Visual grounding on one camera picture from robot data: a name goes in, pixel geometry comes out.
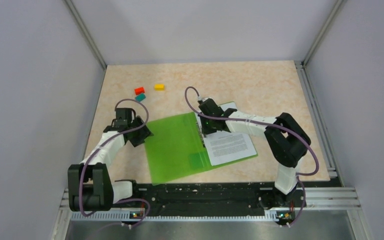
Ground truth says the metal folder clip mechanism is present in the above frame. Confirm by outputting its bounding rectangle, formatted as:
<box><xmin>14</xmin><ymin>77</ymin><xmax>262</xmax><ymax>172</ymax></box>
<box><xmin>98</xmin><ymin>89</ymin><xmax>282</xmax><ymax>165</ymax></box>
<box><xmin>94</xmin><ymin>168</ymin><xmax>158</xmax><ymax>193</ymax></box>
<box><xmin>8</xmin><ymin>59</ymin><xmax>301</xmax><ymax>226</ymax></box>
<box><xmin>196</xmin><ymin>120</ymin><xmax>206</xmax><ymax>148</ymax></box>

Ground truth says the printed paper sheet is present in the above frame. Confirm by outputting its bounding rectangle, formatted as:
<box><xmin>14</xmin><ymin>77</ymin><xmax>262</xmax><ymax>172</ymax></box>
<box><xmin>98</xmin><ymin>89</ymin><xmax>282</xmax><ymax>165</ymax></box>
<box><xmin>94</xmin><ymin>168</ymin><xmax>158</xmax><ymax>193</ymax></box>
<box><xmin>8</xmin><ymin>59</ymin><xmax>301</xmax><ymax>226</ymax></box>
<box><xmin>195</xmin><ymin>114</ymin><xmax>258</xmax><ymax>167</ymax></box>

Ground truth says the green plastic folder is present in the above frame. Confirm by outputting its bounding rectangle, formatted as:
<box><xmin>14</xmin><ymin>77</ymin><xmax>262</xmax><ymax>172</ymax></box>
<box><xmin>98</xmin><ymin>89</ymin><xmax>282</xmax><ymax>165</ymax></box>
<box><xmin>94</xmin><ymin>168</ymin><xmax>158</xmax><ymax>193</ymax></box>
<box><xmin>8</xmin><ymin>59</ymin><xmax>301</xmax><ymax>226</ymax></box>
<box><xmin>144</xmin><ymin>112</ymin><xmax>242</xmax><ymax>185</ymax></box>

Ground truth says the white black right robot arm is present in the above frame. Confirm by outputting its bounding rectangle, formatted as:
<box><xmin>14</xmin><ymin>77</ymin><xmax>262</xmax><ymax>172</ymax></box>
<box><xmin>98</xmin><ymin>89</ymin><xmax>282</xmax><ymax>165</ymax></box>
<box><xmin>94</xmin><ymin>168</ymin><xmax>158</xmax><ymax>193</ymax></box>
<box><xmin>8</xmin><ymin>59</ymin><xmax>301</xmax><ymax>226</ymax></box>
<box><xmin>198</xmin><ymin>97</ymin><xmax>312</xmax><ymax>206</ymax></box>

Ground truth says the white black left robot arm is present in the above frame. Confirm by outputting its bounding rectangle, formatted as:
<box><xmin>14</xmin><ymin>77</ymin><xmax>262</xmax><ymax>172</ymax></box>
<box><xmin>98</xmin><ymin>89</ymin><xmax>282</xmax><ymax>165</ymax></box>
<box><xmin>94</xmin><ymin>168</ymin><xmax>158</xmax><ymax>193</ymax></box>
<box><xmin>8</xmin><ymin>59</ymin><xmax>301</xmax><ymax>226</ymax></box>
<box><xmin>67</xmin><ymin>108</ymin><xmax>153</xmax><ymax>216</ymax></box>

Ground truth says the teal block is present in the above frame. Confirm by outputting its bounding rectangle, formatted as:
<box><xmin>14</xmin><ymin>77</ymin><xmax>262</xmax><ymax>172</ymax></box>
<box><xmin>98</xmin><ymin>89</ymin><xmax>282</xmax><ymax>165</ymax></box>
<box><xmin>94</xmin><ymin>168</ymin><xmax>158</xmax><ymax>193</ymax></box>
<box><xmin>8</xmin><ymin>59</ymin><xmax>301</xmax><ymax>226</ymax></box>
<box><xmin>135</xmin><ymin>93</ymin><xmax>146</xmax><ymax>102</ymax></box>

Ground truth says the red block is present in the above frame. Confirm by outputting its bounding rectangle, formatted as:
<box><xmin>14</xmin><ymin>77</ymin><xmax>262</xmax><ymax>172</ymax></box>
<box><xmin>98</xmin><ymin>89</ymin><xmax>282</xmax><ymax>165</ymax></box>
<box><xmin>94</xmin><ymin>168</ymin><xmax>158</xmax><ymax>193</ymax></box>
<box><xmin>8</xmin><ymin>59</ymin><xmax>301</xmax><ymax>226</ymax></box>
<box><xmin>134</xmin><ymin>87</ymin><xmax>145</xmax><ymax>95</ymax></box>

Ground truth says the yellow block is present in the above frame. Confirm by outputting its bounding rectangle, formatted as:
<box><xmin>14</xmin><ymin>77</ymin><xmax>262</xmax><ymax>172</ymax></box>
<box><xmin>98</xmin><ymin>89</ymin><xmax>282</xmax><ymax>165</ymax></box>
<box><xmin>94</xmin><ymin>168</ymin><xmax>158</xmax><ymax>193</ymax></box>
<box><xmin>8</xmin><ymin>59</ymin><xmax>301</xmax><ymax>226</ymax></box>
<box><xmin>154</xmin><ymin>84</ymin><xmax>165</xmax><ymax>91</ymax></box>

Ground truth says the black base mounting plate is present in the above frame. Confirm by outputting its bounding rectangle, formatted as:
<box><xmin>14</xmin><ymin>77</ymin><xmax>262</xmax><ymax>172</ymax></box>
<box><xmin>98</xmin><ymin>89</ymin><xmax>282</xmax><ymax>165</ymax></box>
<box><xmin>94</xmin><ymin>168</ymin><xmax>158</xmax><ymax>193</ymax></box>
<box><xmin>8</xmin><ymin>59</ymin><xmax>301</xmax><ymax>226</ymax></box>
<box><xmin>113</xmin><ymin>182</ymin><xmax>306</xmax><ymax>218</ymax></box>

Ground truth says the aluminium side rail right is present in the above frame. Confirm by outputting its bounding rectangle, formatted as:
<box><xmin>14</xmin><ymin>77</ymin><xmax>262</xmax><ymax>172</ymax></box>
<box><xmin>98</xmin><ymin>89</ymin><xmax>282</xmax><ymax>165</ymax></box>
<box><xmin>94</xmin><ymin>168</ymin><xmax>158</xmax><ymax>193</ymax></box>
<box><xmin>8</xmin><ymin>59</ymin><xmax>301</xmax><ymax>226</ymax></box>
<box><xmin>294</xmin><ymin>61</ymin><xmax>339</xmax><ymax>179</ymax></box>

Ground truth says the aluminium frame post left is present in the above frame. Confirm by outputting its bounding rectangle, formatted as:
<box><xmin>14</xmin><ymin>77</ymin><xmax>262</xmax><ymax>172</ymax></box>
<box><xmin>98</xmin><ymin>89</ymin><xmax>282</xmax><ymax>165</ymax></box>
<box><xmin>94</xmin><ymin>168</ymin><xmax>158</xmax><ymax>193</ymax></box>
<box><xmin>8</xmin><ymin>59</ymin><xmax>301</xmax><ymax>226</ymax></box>
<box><xmin>62</xmin><ymin>0</ymin><xmax>108</xmax><ymax>71</ymax></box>

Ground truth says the aluminium frame post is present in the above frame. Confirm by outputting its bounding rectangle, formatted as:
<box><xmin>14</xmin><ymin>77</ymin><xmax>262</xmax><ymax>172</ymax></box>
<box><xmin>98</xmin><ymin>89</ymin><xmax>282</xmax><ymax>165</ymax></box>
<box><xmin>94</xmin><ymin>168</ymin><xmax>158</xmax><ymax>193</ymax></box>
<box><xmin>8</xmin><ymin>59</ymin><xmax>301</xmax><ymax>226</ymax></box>
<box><xmin>301</xmin><ymin>0</ymin><xmax>348</xmax><ymax>69</ymax></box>
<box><xmin>62</xmin><ymin>0</ymin><xmax>108</xmax><ymax>71</ymax></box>

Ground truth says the aluminium front rail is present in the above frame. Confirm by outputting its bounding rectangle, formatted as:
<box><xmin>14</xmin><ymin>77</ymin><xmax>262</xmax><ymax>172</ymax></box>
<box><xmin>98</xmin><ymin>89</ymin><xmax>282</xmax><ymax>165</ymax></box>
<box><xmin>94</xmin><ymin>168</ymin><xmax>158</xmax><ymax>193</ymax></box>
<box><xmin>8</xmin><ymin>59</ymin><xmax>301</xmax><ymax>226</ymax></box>
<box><xmin>59</xmin><ymin>187</ymin><xmax>362</xmax><ymax>223</ymax></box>

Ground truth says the aluminium frame post right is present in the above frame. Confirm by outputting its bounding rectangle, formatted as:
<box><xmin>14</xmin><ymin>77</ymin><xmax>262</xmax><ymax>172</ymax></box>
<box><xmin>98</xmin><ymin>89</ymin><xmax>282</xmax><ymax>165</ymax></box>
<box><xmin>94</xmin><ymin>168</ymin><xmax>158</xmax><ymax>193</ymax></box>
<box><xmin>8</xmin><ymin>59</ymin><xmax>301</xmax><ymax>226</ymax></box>
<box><xmin>301</xmin><ymin>0</ymin><xmax>348</xmax><ymax>69</ymax></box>

